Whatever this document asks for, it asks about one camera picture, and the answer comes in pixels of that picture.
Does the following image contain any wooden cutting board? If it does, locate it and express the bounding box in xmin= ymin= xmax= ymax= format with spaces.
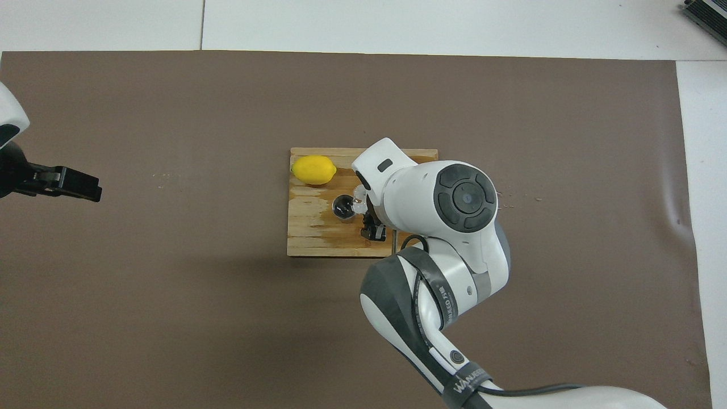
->
xmin=287 ymin=148 xmax=439 ymax=258

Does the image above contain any yellow lemon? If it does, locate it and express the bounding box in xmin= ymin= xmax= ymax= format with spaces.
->
xmin=291 ymin=155 xmax=337 ymax=186

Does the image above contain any steel double jigger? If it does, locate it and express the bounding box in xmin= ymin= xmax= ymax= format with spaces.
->
xmin=332 ymin=194 xmax=357 ymax=221

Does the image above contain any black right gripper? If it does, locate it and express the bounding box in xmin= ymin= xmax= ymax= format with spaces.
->
xmin=361 ymin=196 xmax=388 ymax=240

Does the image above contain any black finned device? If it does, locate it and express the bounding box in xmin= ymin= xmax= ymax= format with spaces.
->
xmin=680 ymin=0 xmax=727 ymax=32

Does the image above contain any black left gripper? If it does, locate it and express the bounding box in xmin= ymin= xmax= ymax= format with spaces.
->
xmin=0 ymin=142 xmax=103 ymax=201

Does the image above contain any brown paper table mat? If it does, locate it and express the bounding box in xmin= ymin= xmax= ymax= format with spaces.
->
xmin=0 ymin=50 xmax=713 ymax=409

